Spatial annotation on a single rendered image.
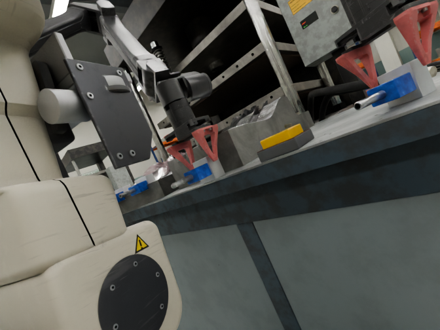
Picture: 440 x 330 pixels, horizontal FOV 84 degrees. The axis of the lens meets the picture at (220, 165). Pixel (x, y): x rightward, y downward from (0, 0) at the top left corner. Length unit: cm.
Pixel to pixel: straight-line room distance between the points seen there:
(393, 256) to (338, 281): 12
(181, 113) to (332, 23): 98
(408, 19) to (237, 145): 35
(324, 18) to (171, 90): 97
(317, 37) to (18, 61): 120
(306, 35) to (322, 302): 115
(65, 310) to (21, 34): 34
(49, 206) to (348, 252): 47
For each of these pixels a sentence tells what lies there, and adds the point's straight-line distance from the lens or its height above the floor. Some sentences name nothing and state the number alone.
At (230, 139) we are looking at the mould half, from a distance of 56.
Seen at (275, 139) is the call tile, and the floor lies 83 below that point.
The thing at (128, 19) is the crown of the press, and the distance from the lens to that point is 205.
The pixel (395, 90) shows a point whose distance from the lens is 43.
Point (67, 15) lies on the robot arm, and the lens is 95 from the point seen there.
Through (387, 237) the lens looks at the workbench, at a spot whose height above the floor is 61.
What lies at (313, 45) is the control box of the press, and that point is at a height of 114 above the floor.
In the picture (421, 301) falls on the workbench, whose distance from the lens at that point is 56.
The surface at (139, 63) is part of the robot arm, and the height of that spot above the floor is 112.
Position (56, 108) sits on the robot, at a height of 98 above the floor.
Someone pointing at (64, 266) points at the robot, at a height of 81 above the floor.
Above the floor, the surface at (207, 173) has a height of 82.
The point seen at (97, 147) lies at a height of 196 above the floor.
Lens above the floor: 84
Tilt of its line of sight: 2 degrees down
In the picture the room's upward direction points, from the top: 24 degrees counter-clockwise
